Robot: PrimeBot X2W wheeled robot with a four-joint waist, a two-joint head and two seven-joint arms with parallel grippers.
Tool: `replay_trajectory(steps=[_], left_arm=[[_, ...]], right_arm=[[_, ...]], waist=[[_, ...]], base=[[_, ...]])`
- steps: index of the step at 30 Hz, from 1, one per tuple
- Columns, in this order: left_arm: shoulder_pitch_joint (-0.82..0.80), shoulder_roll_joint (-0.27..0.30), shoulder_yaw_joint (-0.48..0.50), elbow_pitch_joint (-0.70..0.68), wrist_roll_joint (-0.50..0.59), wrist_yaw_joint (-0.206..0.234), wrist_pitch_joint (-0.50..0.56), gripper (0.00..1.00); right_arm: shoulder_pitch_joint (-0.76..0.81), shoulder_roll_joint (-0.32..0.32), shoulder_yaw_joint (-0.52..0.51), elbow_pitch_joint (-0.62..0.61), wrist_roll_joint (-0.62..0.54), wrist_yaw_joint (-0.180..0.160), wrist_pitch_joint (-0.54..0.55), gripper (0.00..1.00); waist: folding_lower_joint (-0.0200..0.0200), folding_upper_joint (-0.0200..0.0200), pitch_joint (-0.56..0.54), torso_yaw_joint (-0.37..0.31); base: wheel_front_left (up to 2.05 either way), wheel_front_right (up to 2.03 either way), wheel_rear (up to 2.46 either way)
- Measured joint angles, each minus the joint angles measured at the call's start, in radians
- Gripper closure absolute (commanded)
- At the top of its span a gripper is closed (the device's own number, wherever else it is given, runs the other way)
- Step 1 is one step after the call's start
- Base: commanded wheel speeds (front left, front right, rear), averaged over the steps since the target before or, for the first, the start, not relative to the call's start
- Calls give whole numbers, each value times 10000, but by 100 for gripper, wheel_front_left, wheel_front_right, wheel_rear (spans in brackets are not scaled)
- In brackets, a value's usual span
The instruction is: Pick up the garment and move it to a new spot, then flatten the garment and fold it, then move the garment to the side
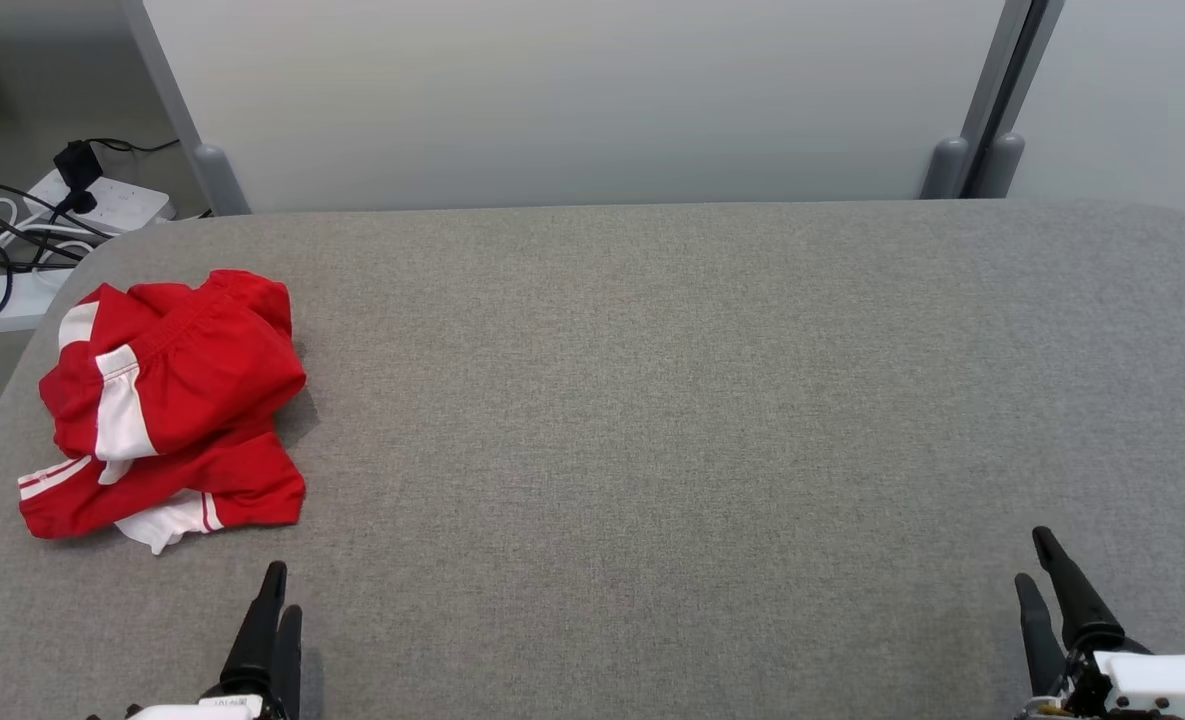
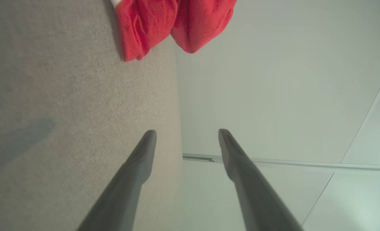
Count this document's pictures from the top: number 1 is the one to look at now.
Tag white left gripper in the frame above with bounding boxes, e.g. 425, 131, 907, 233
124, 561, 303, 720

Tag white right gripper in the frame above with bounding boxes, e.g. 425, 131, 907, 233
1014, 527, 1185, 720

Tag red jersey with white sleeves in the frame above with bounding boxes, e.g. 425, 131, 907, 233
17, 415, 308, 556

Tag red shorts with white stripes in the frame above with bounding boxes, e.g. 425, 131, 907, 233
39, 270, 308, 463

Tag white power strip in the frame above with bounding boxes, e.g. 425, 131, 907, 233
24, 168, 175, 237
0, 268, 78, 336

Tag black power adapter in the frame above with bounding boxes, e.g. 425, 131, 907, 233
53, 140, 105, 216

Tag narrow white partition panel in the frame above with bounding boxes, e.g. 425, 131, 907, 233
1010, 0, 1185, 229

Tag wide white partition panel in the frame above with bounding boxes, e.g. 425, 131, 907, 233
140, 0, 1010, 215

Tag white power strips with cables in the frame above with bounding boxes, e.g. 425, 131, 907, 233
0, 225, 88, 329

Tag grey partition post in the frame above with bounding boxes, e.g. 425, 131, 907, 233
920, 0, 1035, 199
974, 0, 1066, 199
117, 0, 251, 216

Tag thin black adapter cable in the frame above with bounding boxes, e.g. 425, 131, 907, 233
87, 136, 182, 157

